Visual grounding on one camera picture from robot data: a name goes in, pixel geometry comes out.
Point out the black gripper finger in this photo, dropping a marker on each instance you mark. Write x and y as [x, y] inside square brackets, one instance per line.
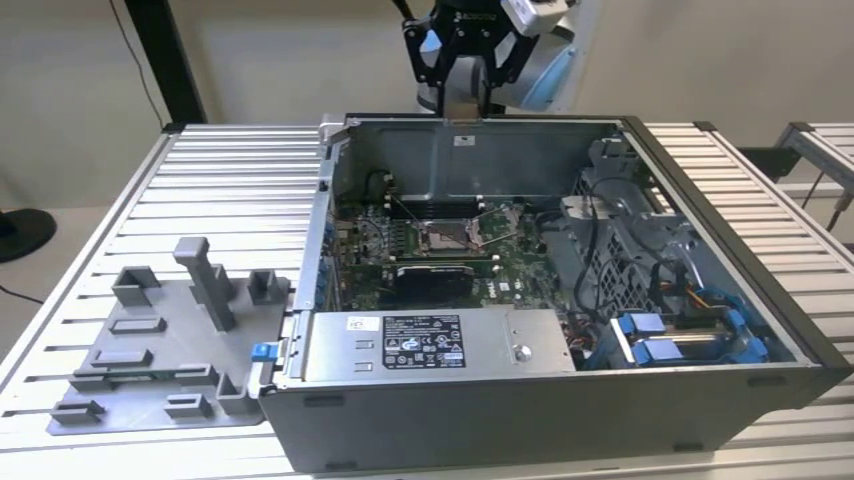
[413, 60]
[512, 60]

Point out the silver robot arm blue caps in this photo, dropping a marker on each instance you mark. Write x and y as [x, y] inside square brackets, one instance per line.
[543, 80]

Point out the black RAM slot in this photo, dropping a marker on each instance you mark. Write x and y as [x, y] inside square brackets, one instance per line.
[436, 208]
[433, 199]
[435, 204]

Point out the CPU socket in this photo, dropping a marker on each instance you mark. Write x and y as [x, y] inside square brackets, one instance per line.
[443, 240]

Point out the thin metal locking lever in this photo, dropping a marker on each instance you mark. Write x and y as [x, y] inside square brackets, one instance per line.
[404, 209]

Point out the green motherboard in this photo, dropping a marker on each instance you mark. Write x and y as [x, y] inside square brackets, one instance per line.
[513, 240]

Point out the grey metal drive cage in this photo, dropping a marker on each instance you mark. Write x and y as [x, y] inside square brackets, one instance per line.
[600, 260]

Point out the black graphics card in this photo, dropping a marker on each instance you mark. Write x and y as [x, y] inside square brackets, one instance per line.
[433, 282]

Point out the aluminium side table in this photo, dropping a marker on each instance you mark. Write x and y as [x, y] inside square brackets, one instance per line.
[820, 145]

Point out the blue disk carrier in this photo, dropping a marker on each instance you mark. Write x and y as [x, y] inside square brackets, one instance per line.
[656, 352]
[642, 323]

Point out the silver power supply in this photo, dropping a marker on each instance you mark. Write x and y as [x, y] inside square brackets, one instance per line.
[333, 350]

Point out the blue plastic case latch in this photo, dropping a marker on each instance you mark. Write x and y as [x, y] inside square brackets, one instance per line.
[261, 351]

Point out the grey plastic parts rack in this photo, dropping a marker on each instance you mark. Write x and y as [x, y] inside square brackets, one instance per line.
[180, 345]

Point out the black round stand base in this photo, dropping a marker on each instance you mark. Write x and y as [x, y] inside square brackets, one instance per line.
[26, 235]

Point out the black open PC case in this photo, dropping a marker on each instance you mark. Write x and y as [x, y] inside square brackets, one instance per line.
[467, 425]

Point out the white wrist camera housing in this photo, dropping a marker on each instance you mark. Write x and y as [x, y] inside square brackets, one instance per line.
[533, 17]

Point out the white wall rail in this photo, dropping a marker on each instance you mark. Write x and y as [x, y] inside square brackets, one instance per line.
[586, 75]

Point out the black metal post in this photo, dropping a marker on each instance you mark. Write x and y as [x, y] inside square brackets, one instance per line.
[167, 60]

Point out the black table connector bracket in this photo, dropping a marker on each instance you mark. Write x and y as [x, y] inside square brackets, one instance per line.
[767, 160]

